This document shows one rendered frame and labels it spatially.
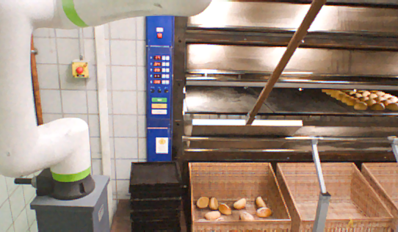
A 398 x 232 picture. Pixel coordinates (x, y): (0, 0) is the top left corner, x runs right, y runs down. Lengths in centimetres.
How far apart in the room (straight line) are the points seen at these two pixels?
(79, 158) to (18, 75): 33
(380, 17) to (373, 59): 25
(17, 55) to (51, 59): 118
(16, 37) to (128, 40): 114
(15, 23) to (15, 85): 15
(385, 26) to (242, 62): 91
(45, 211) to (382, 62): 206
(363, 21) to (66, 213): 192
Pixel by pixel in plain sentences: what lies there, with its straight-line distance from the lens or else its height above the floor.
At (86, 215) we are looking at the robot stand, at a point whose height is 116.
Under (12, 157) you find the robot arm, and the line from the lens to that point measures 98.
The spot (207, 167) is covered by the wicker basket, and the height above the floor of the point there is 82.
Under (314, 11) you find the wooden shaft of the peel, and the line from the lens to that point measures 94.
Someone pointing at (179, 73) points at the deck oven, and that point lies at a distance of 196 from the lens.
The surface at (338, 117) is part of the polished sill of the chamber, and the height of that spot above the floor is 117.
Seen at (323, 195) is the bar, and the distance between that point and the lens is 175.
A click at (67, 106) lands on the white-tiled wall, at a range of 211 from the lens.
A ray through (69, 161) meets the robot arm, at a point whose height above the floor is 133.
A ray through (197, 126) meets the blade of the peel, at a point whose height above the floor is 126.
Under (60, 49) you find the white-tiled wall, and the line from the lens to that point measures 204.
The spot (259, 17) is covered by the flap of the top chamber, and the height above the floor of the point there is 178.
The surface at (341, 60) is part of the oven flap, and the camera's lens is 223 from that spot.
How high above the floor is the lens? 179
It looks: 18 degrees down
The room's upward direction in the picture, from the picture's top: 2 degrees clockwise
